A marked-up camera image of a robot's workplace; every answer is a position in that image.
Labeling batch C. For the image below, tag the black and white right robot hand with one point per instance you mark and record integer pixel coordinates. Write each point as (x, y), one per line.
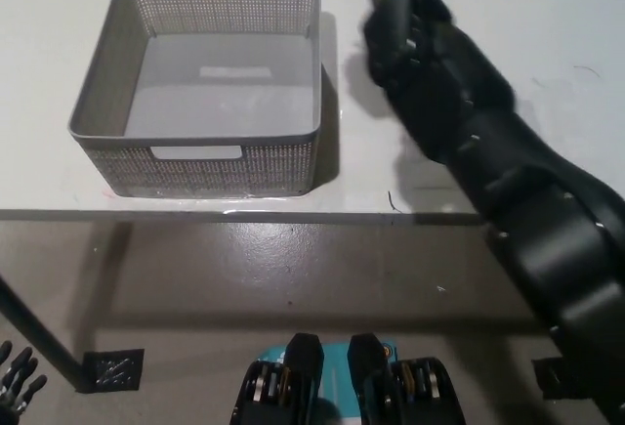
(420, 63)

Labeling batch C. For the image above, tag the black metal table leg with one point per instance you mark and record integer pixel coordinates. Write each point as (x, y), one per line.
(39, 332)

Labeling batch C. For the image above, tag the grey perforated plastic basket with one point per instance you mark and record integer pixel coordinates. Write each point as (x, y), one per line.
(141, 54)

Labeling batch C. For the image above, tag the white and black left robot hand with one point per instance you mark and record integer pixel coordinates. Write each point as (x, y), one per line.
(17, 381)

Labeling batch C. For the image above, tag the black floor tape pad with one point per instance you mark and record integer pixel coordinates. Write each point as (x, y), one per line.
(114, 369)
(561, 378)

